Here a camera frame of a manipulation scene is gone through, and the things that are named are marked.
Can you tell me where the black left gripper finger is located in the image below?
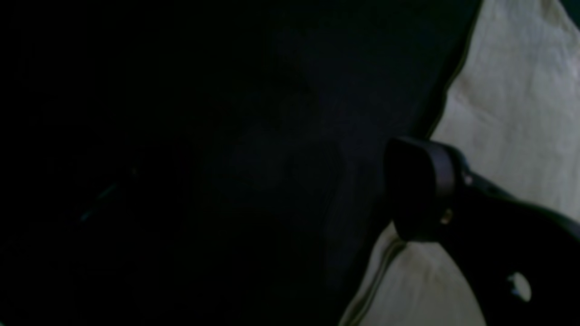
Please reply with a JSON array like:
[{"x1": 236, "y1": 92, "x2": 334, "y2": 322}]
[{"x1": 384, "y1": 137, "x2": 580, "y2": 326}]

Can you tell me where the light green T-shirt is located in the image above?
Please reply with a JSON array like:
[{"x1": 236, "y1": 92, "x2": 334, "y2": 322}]
[{"x1": 339, "y1": 0, "x2": 580, "y2": 326}]

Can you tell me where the black table cloth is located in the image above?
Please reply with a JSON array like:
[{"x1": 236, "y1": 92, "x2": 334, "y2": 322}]
[{"x1": 1, "y1": 0, "x2": 480, "y2": 326}]

